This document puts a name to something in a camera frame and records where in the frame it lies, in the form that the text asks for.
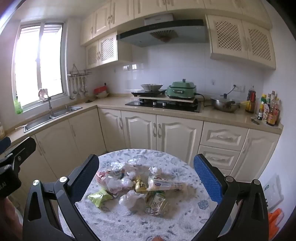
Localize condiment bottle group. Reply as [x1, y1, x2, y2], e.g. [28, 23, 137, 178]
[257, 91, 280, 126]

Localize hanging utensil rack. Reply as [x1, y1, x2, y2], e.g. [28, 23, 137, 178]
[67, 64, 92, 100]

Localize cream cabinets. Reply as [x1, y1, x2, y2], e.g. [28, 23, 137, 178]
[4, 107, 282, 200]
[81, 1, 276, 69]

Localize white rice sack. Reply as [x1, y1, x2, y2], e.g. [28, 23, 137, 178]
[263, 174, 284, 210]

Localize green snack wrapper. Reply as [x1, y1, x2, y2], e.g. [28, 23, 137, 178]
[87, 189, 113, 208]

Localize gas stove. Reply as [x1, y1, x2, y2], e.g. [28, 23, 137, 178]
[125, 97, 201, 113]

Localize bowl on induction plate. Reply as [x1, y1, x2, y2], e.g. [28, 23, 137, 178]
[141, 84, 163, 91]

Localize orange bag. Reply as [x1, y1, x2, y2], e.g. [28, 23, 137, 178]
[268, 208, 283, 240]

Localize plastic bag with red print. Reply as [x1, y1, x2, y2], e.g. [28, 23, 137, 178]
[95, 170, 123, 194]

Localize faucet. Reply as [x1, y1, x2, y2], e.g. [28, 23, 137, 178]
[38, 88, 54, 116]

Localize white plastic bag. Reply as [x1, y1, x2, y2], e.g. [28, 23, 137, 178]
[119, 190, 145, 209]

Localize yellow snack packet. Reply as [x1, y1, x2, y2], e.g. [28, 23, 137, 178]
[135, 176, 147, 192]

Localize range hood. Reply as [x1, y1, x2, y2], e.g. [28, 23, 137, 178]
[116, 16, 209, 48]

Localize round table with patterned cloth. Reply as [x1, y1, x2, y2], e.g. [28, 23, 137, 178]
[59, 148, 223, 241]

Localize window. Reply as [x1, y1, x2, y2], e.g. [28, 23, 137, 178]
[11, 21, 66, 113]

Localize long bread package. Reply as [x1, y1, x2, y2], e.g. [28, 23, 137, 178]
[147, 176, 187, 191]

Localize steel kitchen sink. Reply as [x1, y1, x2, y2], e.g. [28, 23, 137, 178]
[23, 106, 82, 133]

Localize steel wok pan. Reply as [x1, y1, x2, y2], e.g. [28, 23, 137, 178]
[211, 93, 240, 113]

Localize upper cream cabinets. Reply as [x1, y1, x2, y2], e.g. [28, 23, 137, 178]
[81, 1, 276, 69]

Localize lower cream cabinets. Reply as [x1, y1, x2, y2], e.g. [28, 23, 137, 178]
[4, 107, 282, 200]

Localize green electric cooker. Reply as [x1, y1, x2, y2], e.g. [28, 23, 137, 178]
[165, 79, 197, 99]

